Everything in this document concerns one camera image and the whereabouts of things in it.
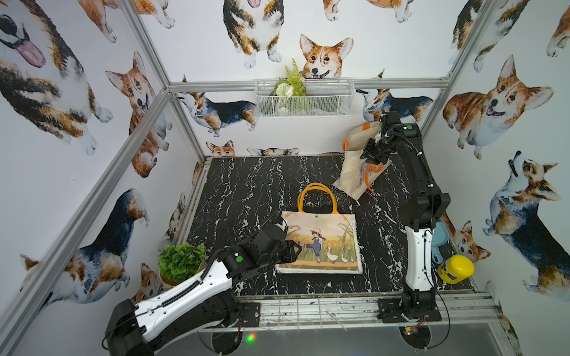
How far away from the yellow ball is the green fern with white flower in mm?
813

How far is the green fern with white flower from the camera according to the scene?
32.0 inches

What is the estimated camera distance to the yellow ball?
2.45 feet
